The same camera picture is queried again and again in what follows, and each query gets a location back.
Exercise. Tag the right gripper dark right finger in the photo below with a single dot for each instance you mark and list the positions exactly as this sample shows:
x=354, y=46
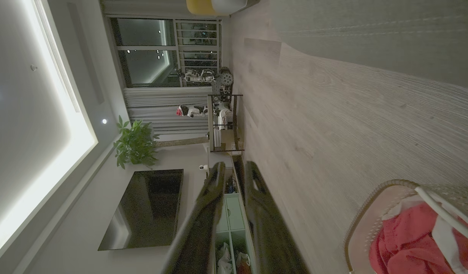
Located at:
x=268, y=228

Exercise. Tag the white plastic bag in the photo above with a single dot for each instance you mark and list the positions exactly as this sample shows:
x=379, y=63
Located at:
x=224, y=258

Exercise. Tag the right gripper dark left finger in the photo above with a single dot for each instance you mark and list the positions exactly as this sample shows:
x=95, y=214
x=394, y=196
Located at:
x=197, y=228

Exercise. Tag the white balcony railing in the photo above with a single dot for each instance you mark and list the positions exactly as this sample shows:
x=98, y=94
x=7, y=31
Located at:
x=199, y=42

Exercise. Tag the grey curtain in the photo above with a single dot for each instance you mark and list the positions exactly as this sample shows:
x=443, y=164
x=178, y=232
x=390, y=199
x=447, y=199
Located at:
x=142, y=7
x=165, y=114

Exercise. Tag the white wheeled robot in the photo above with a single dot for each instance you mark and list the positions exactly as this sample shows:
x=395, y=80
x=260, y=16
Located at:
x=203, y=76

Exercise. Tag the glass balcony window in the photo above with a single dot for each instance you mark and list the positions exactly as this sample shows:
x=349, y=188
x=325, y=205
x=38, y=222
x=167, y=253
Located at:
x=142, y=49

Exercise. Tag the white round device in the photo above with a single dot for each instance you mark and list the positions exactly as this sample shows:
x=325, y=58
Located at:
x=223, y=114

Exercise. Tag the white TV cabinet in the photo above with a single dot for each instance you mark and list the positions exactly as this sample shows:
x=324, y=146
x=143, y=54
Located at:
x=234, y=217

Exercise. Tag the small white security camera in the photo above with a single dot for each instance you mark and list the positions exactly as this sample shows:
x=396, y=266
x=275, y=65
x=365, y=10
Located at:
x=202, y=167

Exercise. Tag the red white jersey garment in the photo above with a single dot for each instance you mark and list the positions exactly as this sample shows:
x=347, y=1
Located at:
x=408, y=243

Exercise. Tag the small white black robot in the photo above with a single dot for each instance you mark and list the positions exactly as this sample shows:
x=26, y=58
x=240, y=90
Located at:
x=190, y=110

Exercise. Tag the green potted plant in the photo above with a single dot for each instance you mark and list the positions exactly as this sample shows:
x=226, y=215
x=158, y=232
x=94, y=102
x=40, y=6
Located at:
x=137, y=144

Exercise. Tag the black flat television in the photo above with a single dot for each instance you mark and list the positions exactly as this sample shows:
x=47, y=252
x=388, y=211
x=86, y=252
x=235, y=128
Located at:
x=150, y=209

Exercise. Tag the dark-framed side table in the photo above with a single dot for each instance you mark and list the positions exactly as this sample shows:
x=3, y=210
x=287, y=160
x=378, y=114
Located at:
x=234, y=125

